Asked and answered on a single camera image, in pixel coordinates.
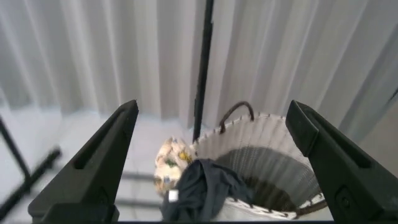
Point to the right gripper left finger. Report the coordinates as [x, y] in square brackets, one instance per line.
[87, 174]

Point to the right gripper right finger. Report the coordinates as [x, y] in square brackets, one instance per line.
[348, 174]

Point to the dark grey sleeveless top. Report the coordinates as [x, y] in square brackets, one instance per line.
[202, 189]

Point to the white laundry basket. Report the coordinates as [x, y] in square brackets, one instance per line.
[267, 133]

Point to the black clothes rack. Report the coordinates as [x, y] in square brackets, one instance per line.
[203, 62]

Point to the cream printed garment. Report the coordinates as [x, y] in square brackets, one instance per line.
[171, 158]

